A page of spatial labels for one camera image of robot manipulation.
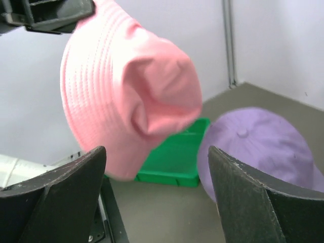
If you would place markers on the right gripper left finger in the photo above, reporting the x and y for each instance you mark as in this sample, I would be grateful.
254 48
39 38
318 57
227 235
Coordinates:
57 206

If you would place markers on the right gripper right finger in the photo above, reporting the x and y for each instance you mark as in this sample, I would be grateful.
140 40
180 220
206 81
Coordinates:
256 207

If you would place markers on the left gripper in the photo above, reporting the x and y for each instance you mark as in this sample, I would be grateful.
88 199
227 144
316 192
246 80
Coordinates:
44 16

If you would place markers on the lavender cap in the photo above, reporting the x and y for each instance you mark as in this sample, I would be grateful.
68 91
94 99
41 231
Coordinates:
263 140

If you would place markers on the pink bucket hat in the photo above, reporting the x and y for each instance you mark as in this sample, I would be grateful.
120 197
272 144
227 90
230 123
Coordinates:
125 88

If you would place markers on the green plastic tray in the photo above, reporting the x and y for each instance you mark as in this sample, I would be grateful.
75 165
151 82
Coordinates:
174 162

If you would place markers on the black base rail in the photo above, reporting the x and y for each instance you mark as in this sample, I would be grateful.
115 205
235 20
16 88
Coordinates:
107 225

